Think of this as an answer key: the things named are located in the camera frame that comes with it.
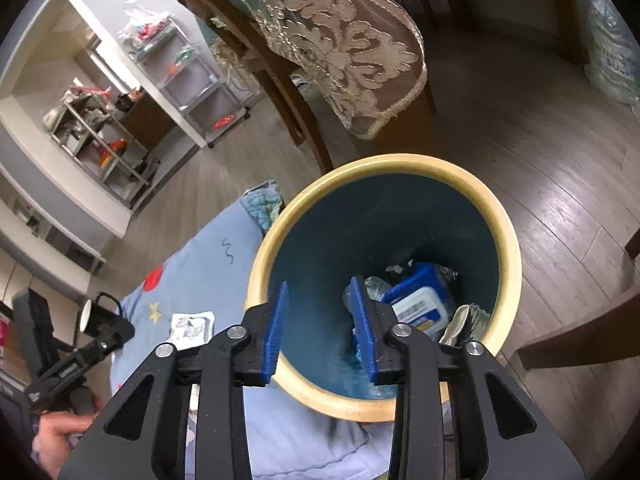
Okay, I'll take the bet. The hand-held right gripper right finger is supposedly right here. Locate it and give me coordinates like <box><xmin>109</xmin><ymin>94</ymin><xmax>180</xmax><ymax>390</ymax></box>
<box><xmin>349</xmin><ymin>274</ymin><xmax>586</xmax><ymax>480</ymax></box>

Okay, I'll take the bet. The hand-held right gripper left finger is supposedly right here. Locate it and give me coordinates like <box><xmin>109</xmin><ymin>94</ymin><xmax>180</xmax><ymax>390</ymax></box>
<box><xmin>59</xmin><ymin>280</ymin><xmax>291</xmax><ymax>480</ymax></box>

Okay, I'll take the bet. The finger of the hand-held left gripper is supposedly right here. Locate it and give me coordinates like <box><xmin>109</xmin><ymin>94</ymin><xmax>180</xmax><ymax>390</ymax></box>
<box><xmin>79</xmin><ymin>291</ymin><xmax>137</xmax><ymax>362</ymax></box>

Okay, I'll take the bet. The teal bin with yellow rim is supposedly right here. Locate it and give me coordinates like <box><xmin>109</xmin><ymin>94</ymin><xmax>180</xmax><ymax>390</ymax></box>
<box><xmin>246</xmin><ymin>153</ymin><xmax>523</xmax><ymax>424</ymax></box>

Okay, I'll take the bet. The person's left hand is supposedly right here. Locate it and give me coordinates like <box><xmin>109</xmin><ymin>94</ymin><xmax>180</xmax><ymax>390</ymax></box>
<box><xmin>32</xmin><ymin>399</ymin><xmax>104</xmax><ymax>479</ymax></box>

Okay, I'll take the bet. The blue container with white label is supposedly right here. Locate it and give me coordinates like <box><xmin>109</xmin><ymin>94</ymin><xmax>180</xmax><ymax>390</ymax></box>
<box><xmin>380</xmin><ymin>261</ymin><xmax>457</xmax><ymax>345</ymax></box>

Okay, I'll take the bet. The white plastic wrapper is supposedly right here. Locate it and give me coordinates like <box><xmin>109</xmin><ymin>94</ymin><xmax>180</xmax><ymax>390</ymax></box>
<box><xmin>169</xmin><ymin>310</ymin><xmax>216</xmax><ymax>346</ymax></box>

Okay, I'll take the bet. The light blue printed blanket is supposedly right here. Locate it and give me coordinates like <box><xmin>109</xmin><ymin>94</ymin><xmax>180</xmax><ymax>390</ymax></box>
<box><xmin>107</xmin><ymin>182</ymin><xmax>454</xmax><ymax>480</ymax></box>

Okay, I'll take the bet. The silver foil packet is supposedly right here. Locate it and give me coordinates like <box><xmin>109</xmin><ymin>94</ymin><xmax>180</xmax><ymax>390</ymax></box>
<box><xmin>439</xmin><ymin>303</ymin><xmax>492</xmax><ymax>347</ymax></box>

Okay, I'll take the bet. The metal rack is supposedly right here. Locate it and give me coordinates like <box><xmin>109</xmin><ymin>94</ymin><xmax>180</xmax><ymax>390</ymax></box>
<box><xmin>47</xmin><ymin>87</ymin><xmax>162</xmax><ymax>209</ymax></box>

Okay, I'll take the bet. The wooden slat-back chair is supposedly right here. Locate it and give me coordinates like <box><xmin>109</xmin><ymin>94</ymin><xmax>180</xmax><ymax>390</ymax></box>
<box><xmin>125</xmin><ymin>0</ymin><xmax>336</xmax><ymax>172</ymax></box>

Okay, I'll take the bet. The brown cabinet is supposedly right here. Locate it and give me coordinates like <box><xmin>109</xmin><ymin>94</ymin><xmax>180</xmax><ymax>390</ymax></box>
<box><xmin>122</xmin><ymin>92</ymin><xmax>179</xmax><ymax>154</ymax></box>

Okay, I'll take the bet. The dark wooden chair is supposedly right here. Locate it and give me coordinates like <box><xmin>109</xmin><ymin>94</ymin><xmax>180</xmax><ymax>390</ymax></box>
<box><xmin>515</xmin><ymin>229</ymin><xmax>640</xmax><ymax>372</ymax></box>

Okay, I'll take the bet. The white shelf cart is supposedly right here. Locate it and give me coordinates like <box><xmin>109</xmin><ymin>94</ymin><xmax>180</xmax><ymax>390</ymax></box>
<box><xmin>132</xmin><ymin>19</ymin><xmax>249</xmax><ymax>149</ymax></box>

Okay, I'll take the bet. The white lace tablecloth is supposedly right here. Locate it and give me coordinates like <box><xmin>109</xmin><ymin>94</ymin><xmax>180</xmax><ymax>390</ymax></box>
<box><xmin>210</xmin><ymin>0</ymin><xmax>592</xmax><ymax>142</ymax></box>

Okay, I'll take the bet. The clear plastic bag of toys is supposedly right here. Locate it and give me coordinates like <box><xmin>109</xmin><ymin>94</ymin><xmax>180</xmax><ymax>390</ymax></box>
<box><xmin>117</xmin><ymin>2</ymin><xmax>174</xmax><ymax>52</ymax></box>

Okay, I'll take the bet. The clear bag of plastic bottles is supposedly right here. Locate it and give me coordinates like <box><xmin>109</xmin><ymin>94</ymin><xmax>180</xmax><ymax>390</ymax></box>
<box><xmin>584</xmin><ymin>0</ymin><xmax>640</xmax><ymax>112</ymax></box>

